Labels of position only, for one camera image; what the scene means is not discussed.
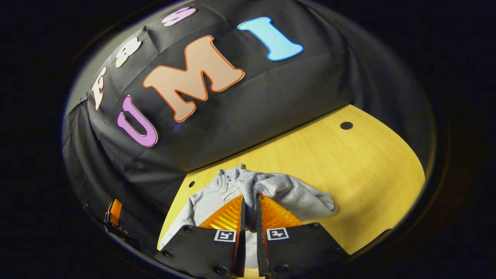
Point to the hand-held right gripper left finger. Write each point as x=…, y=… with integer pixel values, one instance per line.
x=241, y=252

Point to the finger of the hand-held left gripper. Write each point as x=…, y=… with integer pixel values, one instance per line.
x=114, y=211

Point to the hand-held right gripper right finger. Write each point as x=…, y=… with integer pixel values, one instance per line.
x=260, y=252

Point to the grey zip-neck sweatshirt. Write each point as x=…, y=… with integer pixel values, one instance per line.
x=294, y=193

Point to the black backdrop cloth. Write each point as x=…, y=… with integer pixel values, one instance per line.
x=252, y=100

